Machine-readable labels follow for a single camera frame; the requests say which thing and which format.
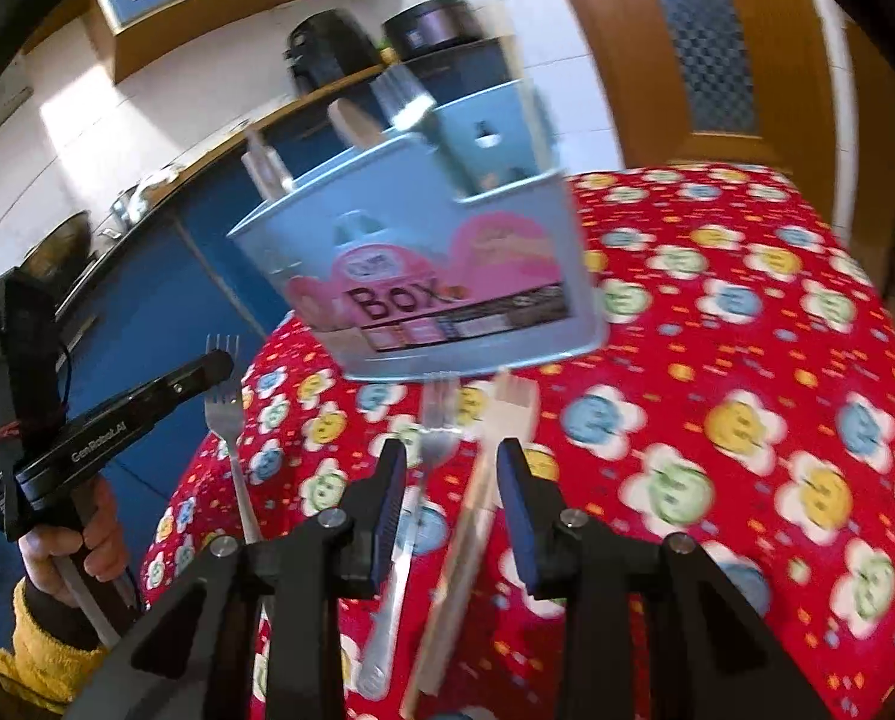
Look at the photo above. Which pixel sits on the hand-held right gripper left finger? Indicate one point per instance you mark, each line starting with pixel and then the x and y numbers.
pixel 391 514

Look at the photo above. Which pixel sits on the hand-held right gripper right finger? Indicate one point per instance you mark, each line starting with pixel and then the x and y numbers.
pixel 526 529

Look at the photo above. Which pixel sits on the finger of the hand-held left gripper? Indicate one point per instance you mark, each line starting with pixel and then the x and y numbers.
pixel 184 384

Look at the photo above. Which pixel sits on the metal fork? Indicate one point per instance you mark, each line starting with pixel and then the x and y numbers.
pixel 436 427
pixel 226 420

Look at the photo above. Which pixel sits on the wooden chopstick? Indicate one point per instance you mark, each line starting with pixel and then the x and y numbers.
pixel 278 176
pixel 256 157

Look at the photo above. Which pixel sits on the blue plastic utensil box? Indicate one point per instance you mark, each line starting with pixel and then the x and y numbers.
pixel 417 187

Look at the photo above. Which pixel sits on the wooden spoon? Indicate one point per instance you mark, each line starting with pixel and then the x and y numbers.
pixel 350 124

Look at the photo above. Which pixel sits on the person's left forearm yellow sleeve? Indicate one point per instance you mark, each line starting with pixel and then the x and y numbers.
pixel 42 660

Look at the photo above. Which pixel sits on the person's left hand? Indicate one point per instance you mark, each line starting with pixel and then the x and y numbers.
pixel 106 532

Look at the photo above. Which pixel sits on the metal wok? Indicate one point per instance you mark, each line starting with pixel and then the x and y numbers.
pixel 57 244

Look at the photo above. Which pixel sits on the metal pitcher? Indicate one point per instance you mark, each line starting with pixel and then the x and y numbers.
pixel 128 206

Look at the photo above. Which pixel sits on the white towel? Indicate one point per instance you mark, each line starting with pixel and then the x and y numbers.
pixel 160 181

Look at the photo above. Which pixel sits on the red smiley printed tablecloth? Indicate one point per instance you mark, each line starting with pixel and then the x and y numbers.
pixel 717 315

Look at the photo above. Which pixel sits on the black air fryer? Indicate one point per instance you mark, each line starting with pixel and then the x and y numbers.
pixel 331 52

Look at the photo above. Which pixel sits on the dark rice cooker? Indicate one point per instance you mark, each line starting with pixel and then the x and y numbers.
pixel 432 26

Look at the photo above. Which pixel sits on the wooden door with glass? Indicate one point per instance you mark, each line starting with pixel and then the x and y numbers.
pixel 642 52

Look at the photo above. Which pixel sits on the blue wall cabinet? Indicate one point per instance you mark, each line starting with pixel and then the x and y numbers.
pixel 229 7

